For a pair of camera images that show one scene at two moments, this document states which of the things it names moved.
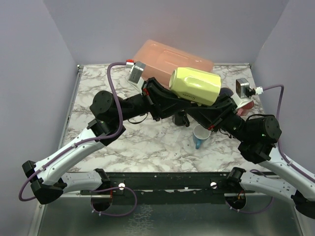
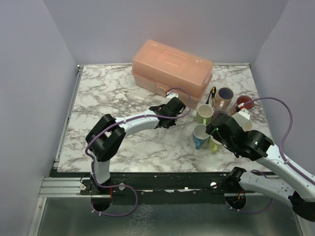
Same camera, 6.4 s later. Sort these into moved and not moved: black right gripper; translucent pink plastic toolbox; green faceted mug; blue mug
Moved: green faceted mug; black right gripper
Not moved: translucent pink plastic toolbox; blue mug
